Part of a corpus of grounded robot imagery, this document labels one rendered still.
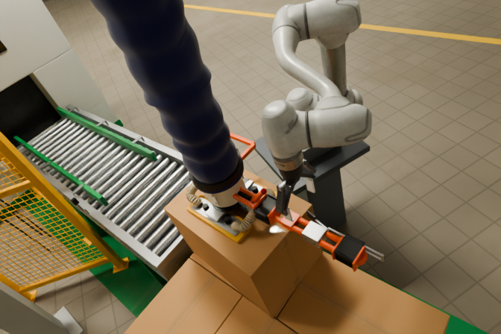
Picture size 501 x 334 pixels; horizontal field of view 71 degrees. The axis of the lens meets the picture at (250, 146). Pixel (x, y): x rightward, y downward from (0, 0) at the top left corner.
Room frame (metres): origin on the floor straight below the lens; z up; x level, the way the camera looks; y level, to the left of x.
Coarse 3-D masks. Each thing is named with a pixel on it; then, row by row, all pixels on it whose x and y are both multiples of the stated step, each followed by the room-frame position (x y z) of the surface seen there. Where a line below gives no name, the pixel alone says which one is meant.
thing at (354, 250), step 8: (344, 240) 0.63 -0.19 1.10; (352, 240) 0.62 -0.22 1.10; (336, 248) 0.61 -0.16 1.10; (344, 248) 0.60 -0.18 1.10; (352, 248) 0.59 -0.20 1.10; (360, 248) 0.58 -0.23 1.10; (336, 256) 0.61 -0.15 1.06; (344, 256) 0.58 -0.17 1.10; (352, 256) 0.57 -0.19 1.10; (360, 256) 0.56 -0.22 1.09; (344, 264) 0.58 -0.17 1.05; (352, 264) 0.55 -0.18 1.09
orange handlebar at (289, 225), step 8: (232, 136) 1.38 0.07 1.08; (240, 136) 1.35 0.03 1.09; (248, 144) 1.29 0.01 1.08; (248, 152) 1.23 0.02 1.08; (248, 192) 0.99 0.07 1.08; (240, 200) 0.96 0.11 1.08; (272, 216) 0.83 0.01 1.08; (296, 216) 0.79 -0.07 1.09; (288, 224) 0.77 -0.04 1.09; (296, 224) 0.78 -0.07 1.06; (304, 224) 0.75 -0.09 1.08; (296, 232) 0.74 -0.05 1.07; (328, 232) 0.69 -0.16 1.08; (320, 240) 0.67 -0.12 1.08; (336, 240) 0.65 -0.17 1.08; (328, 248) 0.63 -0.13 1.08; (360, 264) 0.55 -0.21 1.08
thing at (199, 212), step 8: (208, 200) 1.13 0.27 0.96; (192, 208) 1.11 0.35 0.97; (200, 208) 1.10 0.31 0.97; (208, 208) 1.07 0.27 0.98; (200, 216) 1.06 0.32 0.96; (208, 216) 1.04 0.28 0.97; (224, 216) 1.00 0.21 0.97; (232, 216) 0.99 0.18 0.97; (216, 224) 0.98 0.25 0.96; (224, 224) 0.96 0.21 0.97; (224, 232) 0.93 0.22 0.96; (232, 232) 0.91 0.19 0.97; (248, 232) 0.90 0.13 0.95; (240, 240) 0.87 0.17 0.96
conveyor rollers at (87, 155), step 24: (48, 144) 2.86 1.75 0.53; (72, 144) 2.73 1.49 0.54; (96, 144) 2.58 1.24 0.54; (48, 168) 2.48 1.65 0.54; (72, 168) 2.34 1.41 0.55; (96, 168) 2.26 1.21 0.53; (120, 168) 2.19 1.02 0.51; (144, 168) 2.04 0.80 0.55; (168, 168) 1.95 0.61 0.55; (120, 192) 1.88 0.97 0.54; (144, 192) 1.79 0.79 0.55; (168, 192) 1.71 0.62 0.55; (120, 216) 1.65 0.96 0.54; (144, 216) 1.58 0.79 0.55; (168, 240) 1.34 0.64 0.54
